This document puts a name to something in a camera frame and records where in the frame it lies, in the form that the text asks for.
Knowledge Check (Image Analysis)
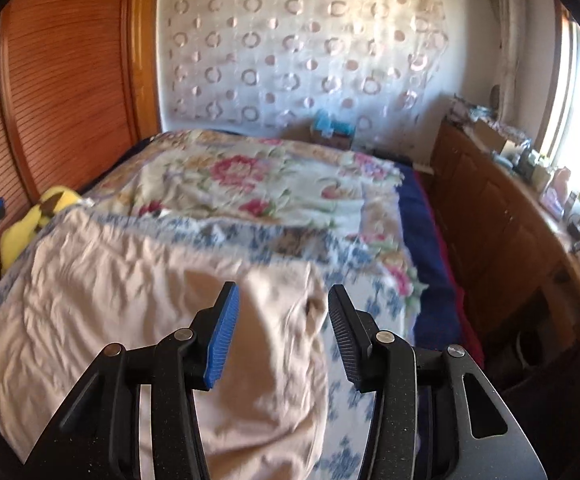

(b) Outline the cream floral blanket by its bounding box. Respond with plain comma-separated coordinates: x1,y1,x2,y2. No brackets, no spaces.
82,130,428,311

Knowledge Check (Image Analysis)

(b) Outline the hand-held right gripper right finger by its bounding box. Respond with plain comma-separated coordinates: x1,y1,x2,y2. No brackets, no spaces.
327,284,551,480

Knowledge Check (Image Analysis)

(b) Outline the dark blue blanket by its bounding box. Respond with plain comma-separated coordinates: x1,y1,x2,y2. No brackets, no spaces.
395,165,471,351

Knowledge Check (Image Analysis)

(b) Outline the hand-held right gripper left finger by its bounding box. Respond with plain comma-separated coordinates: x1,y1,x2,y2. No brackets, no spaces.
24,281,241,480

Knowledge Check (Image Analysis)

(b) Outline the group of small containers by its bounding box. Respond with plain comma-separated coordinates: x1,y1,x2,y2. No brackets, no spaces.
500,135,580,221

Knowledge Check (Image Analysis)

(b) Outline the wooden wardrobe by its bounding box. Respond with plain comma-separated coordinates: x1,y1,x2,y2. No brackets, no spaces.
0,0,163,306

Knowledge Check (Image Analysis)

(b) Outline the blue floral bed sheet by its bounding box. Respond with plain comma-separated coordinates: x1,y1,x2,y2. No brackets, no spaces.
0,210,421,480

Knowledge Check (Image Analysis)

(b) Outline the circle-patterned wall curtain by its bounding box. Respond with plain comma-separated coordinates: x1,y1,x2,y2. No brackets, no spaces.
157,0,446,141

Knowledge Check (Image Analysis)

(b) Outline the beige printed t-shirt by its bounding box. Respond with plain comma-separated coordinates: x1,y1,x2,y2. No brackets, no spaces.
0,207,331,480

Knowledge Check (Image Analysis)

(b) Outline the blue toy on box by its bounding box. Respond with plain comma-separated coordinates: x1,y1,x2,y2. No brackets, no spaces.
310,112,355,149

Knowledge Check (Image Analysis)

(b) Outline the yellow plush toy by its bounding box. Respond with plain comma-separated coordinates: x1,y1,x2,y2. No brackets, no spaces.
0,186,81,277

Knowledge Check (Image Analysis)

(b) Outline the cardboard box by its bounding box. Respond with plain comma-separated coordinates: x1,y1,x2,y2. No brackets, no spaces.
467,117,510,154

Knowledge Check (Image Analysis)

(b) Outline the white window curtain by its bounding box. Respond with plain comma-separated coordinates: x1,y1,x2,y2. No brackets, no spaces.
490,0,532,126

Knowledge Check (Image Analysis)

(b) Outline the wooden sideboard cabinet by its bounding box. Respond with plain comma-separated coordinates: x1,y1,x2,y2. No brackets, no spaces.
427,120,580,386

